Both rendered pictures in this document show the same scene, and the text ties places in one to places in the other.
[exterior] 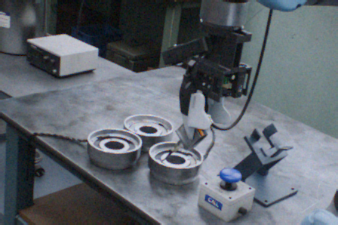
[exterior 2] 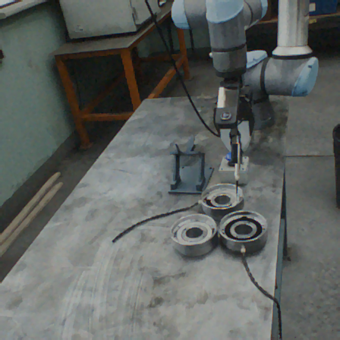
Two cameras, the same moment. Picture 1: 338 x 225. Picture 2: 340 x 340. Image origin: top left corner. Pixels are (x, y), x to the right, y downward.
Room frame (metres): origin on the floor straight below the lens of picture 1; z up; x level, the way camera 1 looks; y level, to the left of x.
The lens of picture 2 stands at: (1.34, 0.80, 1.42)
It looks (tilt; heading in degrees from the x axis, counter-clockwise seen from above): 31 degrees down; 253
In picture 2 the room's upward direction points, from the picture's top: 11 degrees counter-clockwise
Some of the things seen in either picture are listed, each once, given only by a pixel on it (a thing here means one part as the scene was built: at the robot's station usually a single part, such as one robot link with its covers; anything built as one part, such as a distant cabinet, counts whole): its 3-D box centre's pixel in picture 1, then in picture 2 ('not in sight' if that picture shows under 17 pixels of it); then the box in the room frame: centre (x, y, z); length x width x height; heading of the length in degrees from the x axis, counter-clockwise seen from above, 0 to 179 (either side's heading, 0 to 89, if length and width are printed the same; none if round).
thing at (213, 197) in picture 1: (228, 197); (234, 168); (0.90, -0.05, 0.82); 0.08 x 0.07 x 0.05; 52
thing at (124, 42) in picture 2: not in sight; (134, 67); (0.44, -2.66, 0.39); 1.50 x 0.62 x 0.78; 52
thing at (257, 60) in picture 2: not in sight; (251, 73); (0.68, -0.32, 0.97); 0.13 x 0.12 x 0.14; 125
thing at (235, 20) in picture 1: (225, 10); (228, 58); (0.92, 0.01, 1.15); 0.08 x 0.08 x 0.05
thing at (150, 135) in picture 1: (147, 133); (194, 235); (1.11, 0.13, 0.82); 0.10 x 0.10 x 0.04
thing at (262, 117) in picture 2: not in sight; (251, 107); (0.68, -0.32, 0.85); 0.15 x 0.15 x 0.10
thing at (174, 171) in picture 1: (174, 163); (222, 202); (1.00, 0.05, 0.82); 0.10 x 0.10 x 0.04
